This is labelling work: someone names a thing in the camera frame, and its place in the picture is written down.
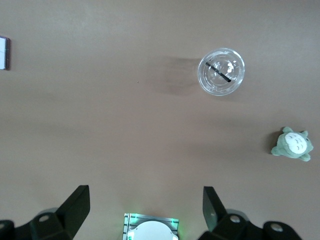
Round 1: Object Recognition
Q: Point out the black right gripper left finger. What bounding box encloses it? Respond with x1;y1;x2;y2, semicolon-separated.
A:
0;184;91;240

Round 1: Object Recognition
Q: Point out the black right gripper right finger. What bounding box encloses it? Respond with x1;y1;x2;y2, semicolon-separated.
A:
198;185;301;240

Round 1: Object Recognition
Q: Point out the grey green totoro plush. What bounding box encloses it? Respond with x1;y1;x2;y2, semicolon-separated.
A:
270;126;315;163

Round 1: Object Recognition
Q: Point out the brown table cover sheet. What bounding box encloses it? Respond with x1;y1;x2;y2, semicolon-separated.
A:
0;0;320;240

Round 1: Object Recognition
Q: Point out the clear plastic cup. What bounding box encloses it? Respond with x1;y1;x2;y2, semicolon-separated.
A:
197;47;246;97

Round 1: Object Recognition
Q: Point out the black drinking straw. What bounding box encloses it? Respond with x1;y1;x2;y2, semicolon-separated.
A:
204;61;232;84

